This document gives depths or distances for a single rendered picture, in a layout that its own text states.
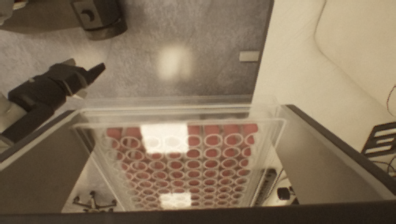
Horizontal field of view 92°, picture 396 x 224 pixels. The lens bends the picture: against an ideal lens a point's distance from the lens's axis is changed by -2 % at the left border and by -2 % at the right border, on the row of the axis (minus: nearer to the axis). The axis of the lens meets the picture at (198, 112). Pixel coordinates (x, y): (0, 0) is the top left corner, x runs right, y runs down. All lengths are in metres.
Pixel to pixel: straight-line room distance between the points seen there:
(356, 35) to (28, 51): 1.49
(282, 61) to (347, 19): 0.13
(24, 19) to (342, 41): 1.17
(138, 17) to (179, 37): 0.23
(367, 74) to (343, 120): 0.32
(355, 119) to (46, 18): 1.21
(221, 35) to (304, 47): 0.79
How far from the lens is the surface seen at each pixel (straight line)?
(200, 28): 1.16
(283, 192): 0.69
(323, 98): 0.54
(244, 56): 1.21
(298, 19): 0.41
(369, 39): 0.33
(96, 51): 1.32
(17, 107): 0.52
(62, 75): 0.59
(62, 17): 1.11
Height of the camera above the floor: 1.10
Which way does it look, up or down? 48 degrees down
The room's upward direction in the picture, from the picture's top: 177 degrees clockwise
